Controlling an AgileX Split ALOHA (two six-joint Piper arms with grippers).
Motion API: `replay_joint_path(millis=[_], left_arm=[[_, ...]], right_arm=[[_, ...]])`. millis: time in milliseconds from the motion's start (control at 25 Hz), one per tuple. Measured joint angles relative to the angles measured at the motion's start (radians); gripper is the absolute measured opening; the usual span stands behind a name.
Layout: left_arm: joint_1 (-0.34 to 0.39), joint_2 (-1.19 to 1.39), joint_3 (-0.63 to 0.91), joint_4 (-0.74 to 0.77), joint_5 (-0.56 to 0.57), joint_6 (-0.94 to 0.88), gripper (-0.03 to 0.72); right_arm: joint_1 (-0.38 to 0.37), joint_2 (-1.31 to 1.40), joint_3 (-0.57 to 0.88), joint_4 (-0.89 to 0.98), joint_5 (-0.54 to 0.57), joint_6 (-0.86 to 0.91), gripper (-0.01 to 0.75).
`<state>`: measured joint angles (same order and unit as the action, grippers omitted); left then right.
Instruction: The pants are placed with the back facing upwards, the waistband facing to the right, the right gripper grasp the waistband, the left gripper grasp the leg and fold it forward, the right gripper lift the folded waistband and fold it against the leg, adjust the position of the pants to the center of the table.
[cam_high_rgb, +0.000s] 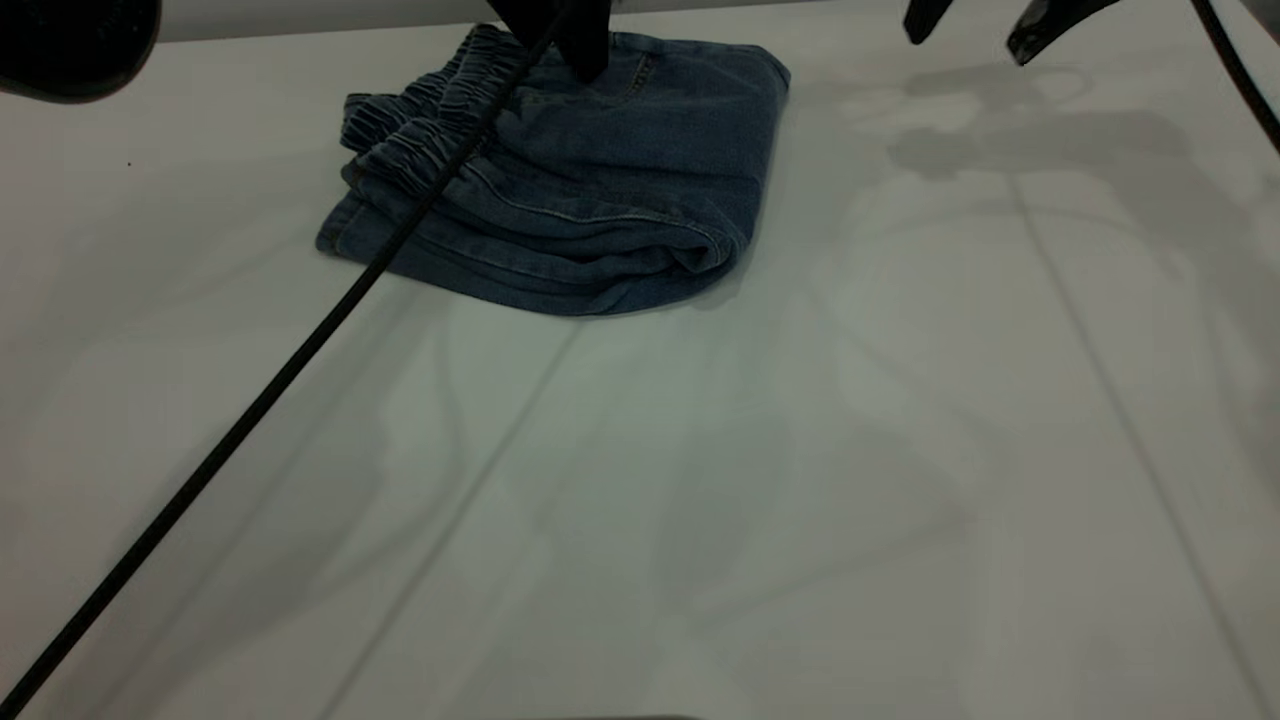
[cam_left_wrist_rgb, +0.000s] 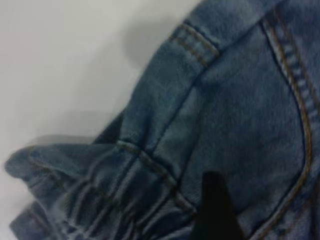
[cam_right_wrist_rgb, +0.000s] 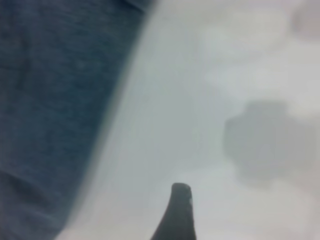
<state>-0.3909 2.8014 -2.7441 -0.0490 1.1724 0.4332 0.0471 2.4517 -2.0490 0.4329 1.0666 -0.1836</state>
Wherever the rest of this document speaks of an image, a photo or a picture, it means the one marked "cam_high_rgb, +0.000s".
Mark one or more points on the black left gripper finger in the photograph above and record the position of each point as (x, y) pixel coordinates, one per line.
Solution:
(585, 35)

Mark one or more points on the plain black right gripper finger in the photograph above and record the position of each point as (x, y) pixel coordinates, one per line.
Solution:
(927, 18)

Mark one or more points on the white-scuffed black right gripper finger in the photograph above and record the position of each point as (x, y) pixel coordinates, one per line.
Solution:
(1050, 25)

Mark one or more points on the blue denim shorts basketball print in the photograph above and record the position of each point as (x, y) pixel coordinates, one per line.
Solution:
(600, 170)

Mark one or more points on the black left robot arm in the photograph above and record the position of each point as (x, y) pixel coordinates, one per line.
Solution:
(70, 45)

